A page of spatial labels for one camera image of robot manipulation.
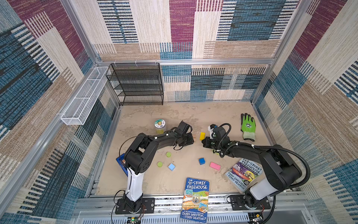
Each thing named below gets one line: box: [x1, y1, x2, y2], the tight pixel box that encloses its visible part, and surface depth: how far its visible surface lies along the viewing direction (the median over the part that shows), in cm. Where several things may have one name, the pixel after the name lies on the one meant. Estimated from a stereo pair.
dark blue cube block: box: [198, 157, 206, 166], surface depth 89 cm
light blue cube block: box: [167, 162, 176, 172], surface depth 87 cm
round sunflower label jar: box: [153, 118, 166, 135], surface depth 98 cm
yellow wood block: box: [199, 132, 206, 141], surface depth 101 cm
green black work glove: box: [240, 112, 256, 142], surface depth 106 cm
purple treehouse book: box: [223, 158, 264, 194], surface depth 83 cm
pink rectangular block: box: [209, 161, 222, 171], surface depth 87 cm
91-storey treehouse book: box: [179, 176, 210, 224], surface depth 74 cm
